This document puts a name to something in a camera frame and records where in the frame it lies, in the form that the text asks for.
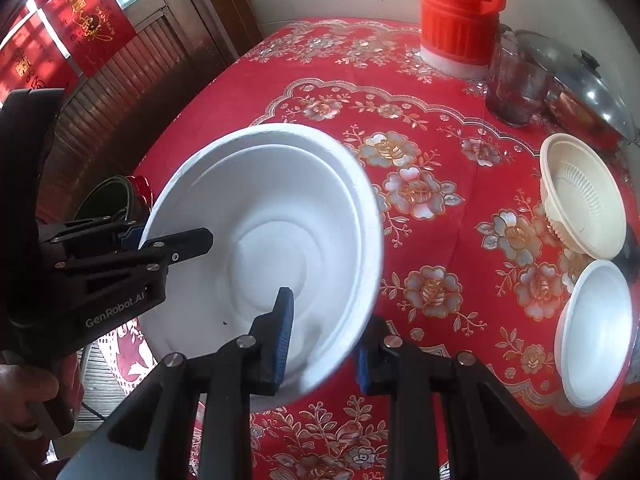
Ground red floral tablecloth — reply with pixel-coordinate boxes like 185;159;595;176
75;16;640;480

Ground orange thermos jug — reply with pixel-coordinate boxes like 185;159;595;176
419;0;512;81

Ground clear glass cup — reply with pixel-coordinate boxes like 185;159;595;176
485;24;553;128

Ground dark green plastic basin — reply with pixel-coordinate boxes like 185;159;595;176
75;175;151;226

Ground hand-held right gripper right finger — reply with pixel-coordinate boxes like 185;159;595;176
354;315;583;480

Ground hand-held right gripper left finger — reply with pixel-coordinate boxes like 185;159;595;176
57;286;296;480

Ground beige plastic bowl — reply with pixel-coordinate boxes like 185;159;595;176
539;132;627;256

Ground steel cooking pot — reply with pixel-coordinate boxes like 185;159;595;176
544;80;640;161

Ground person's left hand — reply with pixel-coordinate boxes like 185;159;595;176
0;364;61;441

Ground large white foam bowl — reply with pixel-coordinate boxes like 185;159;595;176
142;144;373;396
136;123;386;403

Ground steel pot with glass lid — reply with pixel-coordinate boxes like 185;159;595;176
515;30;640;141

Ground red poster gold characters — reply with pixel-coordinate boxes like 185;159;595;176
0;10;83;106
40;0;138;78

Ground red glass plate with sticker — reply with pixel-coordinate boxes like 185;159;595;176
125;176;152;211

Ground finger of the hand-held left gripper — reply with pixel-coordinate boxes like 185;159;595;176
37;215;148;253
55;227;215;281

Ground slatted door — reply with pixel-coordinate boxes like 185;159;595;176
0;0;236;221

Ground brown wooden door frame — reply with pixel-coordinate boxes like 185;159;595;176
170;0;263;61

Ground small white foam bowl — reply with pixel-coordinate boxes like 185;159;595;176
554;259;635;409

